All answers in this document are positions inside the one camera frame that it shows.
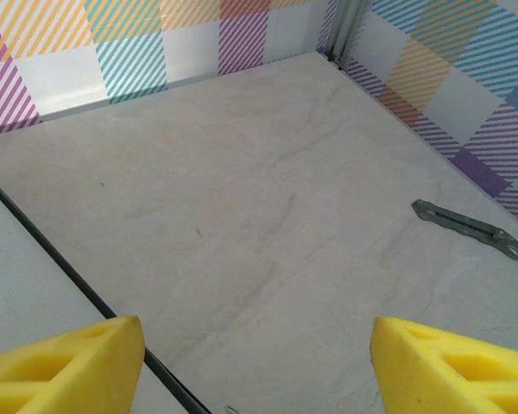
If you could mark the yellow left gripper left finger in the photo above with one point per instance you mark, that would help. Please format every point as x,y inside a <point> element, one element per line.
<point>69,375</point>

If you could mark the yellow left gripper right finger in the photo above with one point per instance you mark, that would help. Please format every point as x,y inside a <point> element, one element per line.
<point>449,375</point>

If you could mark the grey slotted metal bar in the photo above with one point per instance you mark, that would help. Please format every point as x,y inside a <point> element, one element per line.
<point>466,226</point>

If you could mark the aluminium corner post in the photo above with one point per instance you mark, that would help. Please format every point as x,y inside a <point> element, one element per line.
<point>344,30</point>

